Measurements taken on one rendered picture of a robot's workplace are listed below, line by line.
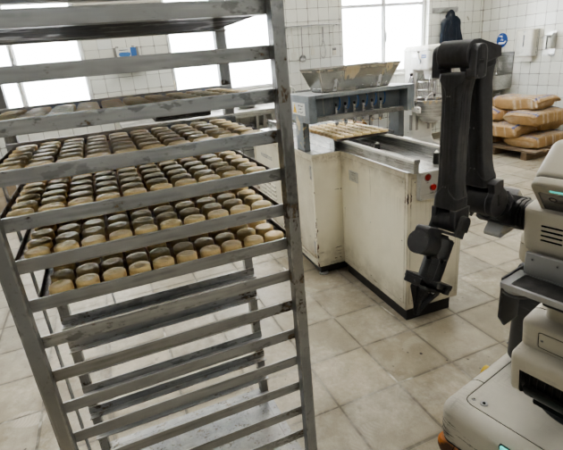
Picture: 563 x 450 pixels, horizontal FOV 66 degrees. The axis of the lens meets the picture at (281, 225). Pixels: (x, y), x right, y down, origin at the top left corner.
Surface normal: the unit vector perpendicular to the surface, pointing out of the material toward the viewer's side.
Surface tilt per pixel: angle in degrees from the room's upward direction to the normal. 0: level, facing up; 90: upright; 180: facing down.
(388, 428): 0
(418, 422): 0
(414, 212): 90
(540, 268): 90
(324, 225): 90
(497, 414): 0
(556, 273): 90
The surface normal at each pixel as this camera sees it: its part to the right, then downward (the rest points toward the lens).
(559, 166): -0.61, -0.50
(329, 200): 0.34, 0.31
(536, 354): -0.20, -0.88
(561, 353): -0.79, 0.40
